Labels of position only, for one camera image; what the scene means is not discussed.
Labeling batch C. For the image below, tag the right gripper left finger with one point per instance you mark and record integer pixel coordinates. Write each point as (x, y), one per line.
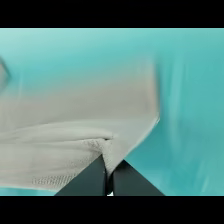
(89, 183)

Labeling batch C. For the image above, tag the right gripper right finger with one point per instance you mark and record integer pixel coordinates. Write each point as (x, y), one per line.
(131, 184)

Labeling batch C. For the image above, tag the grey garment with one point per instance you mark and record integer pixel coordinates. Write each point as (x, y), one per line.
(76, 126)

